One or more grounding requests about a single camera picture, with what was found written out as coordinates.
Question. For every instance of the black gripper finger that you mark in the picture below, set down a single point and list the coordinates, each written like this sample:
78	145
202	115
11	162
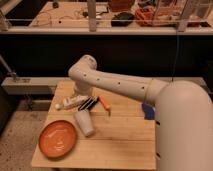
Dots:
93	103
84	104

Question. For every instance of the white ceramic cup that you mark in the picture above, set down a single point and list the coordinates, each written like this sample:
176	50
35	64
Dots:
84	121

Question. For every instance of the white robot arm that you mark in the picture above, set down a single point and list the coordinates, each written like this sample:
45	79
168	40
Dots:
183	113

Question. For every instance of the blue eraser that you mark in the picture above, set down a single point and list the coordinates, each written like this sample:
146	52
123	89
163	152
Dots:
149	113

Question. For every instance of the white bottle lying down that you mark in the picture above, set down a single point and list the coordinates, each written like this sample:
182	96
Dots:
70	102

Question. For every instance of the orange plate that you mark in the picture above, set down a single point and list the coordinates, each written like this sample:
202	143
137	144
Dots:
57	139

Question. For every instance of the black bowl on shelf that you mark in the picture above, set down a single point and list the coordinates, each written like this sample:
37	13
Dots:
122	19

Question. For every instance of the orange crate on shelf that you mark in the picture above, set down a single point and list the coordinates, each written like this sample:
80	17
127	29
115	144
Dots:
153	17

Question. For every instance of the orange handled tool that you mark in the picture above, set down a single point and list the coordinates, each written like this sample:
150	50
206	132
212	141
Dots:
105	105

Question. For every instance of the grey metal bracket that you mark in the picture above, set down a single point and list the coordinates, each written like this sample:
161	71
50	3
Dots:
15	77

